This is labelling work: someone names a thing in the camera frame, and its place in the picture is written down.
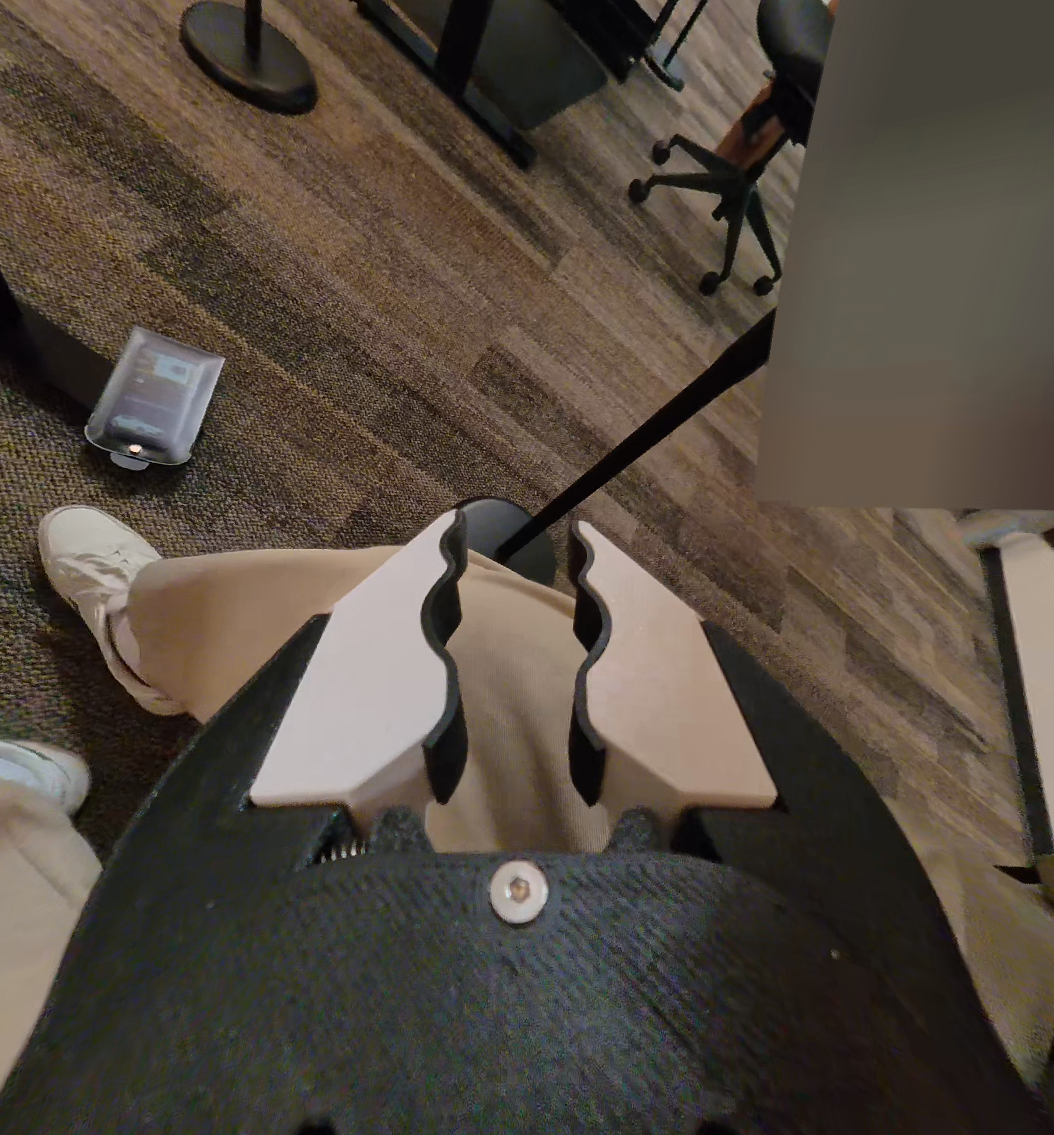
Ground person's white left shoe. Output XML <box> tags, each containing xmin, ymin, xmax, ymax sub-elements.
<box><xmin>0</xmin><ymin>729</ymin><xmax>92</xmax><ymax>815</ymax></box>

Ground black pole stand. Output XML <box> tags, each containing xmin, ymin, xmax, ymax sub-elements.
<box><xmin>451</xmin><ymin>309</ymin><xmax>778</xmax><ymax>586</ymax></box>

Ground dark grey bin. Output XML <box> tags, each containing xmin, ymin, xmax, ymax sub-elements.
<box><xmin>438</xmin><ymin>0</ymin><xmax>612</xmax><ymax>129</ymax></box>

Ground clear plastic pouch with device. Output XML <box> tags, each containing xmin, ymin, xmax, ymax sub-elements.
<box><xmin>83</xmin><ymin>325</ymin><xmax>226</xmax><ymax>471</ymax></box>

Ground person's left leg beige pants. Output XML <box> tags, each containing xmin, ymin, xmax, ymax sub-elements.
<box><xmin>0</xmin><ymin>776</ymin><xmax>102</xmax><ymax>1135</ymax></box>

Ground black metal rack frame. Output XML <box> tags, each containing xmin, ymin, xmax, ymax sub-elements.
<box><xmin>615</xmin><ymin>0</ymin><xmax>709</xmax><ymax>90</ymax></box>

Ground black office chair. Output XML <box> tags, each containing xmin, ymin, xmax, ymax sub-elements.
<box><xmin>628</xmin><ymin>0</ymin><xmax>834</xmax><ymax>298</ymax></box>

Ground black round stand base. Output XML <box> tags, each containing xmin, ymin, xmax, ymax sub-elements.
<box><xmin>181</xmin><ymin>0</ymin><xmax>319</xmax><ymax>116</ymax></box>

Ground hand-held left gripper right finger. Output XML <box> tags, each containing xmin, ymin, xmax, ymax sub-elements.
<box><xmin>569</xmin><ymin>518</ymin><xmax>778</xmax><ymax>830</ymax></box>

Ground person's right leg beige pants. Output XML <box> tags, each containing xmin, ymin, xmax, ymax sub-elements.
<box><xmin>123</xmin><ymin>545</ymin><xmax>1054</xmax><ymax>1069</ymax></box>

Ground person's white shoe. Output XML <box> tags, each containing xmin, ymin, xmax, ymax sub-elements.
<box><xmin>39</xmin><ymin>505</ymin><xmax>191</xmax><ymax>715</ymax></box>
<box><xmin>0</xmin><ymin>729</ymin><xmax>92</xmax><ymax>815</ymax></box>

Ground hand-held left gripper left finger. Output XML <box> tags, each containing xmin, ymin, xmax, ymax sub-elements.
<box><xmin>250</xmin><ymin>510</ymin><xmax>470</xmax><ymax>839</ymax></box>

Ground person's white right shoe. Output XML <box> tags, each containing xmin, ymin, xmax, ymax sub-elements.
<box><xmin>39</xmin><ymin>505</ymin><xmax>191</xmax><ymax>715</ymax></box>

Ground black desk leg with foot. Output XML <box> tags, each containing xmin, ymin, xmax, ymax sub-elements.
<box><xmin>0</xmin><ymin>190</ymin><xmax>111</xmax><ymax>409</ymax></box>

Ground person's leg beige pants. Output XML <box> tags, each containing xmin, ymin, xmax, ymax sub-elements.
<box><xmin>123</xmin><ymin>545</ymin><xmax>1054</xmax><ymax>1069</ymax></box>
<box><xmin>0</xmin><ymin>776</ymin><xmax>102</xmax><ymax>1135</ymax></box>

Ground black slanted desk leg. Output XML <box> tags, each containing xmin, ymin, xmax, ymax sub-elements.
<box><xmin>354</xmin><ymin>0</ymin><xmax>537</xmax><ymax>170</ymax></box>

